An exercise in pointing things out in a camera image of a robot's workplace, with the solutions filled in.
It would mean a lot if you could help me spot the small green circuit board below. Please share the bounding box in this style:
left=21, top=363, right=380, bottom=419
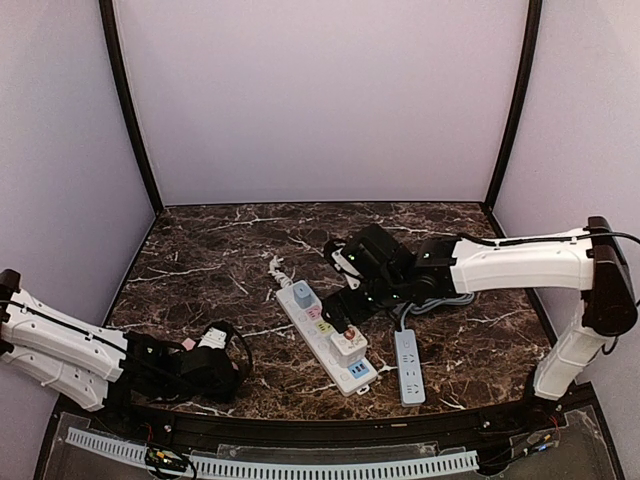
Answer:
left=144, top=447, right=189, bottom=471

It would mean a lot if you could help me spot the white slotted cable duct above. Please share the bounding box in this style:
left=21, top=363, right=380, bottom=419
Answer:
left=65, top=428, right=479, bottom=480

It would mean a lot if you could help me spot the white cube socket adapter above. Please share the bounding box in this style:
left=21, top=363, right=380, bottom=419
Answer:
left=329, top=326, right=368, bottom=368

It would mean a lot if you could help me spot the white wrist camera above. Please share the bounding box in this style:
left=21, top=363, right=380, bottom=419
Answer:
left=328, top=240, right=363, bottom=290
left=197, top=322, right=233, bottom=350

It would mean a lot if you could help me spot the black front table rail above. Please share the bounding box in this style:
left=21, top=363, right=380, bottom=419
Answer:
left=102, top=404, right=534, bottom=450

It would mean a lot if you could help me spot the small blue charger plug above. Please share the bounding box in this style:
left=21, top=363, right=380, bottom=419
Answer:
left=292, top=281, right=314, bottom=309

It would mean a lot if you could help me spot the white multicolour power strip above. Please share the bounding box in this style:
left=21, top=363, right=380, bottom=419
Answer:
left=268, top=256, right=378, bottom=397

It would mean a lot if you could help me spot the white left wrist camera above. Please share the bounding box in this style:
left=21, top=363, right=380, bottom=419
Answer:
left=197, top=322, right=233, bottom=350

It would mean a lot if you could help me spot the right black frame post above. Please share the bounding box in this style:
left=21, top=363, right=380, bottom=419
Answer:
left=484, top=0, right=543, bottom=211

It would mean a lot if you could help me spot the left black frame post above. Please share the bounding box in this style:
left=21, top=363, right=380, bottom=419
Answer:
left=98, top=0, right=164, bottom=216

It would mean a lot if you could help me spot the pink cube socket adapter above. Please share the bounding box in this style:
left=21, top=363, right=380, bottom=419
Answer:
left=182, top=338, right=196, bottom=350

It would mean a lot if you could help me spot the light blue power strip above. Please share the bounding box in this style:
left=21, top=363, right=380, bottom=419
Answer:
left=392, top=292, right=476, bottom=407

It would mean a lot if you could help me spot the black frame post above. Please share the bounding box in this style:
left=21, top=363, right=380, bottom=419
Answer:
left=98, top=0, right=164, bottom=216
left=484, top=0, right=543, bottom=211

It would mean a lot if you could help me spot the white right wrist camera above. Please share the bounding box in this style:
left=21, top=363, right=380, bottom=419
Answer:
left=328, top=240, right=363, bottom=290

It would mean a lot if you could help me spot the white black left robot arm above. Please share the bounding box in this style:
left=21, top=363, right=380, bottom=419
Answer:
left=1, top=269, right=253, bottom=411

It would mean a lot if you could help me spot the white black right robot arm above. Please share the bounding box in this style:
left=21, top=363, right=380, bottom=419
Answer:
left=322, top=216, right=638, bottom=401

